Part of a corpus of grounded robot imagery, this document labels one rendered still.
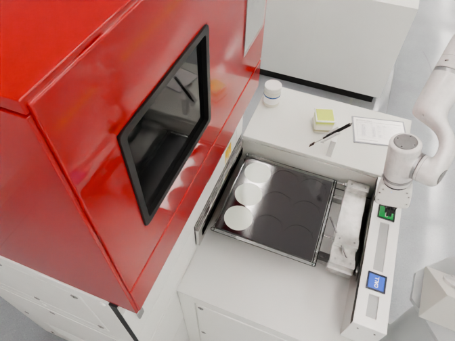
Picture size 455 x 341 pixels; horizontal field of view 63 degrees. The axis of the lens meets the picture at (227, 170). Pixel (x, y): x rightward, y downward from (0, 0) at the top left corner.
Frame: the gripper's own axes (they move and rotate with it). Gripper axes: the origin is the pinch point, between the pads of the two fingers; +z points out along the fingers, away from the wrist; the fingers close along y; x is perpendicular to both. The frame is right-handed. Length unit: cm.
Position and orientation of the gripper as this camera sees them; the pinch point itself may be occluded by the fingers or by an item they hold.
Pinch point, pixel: (389, 209)
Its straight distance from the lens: 136.5
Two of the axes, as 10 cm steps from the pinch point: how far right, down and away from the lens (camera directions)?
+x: 3.6, -7.3, 5.8
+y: 9.2, 1.6, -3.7
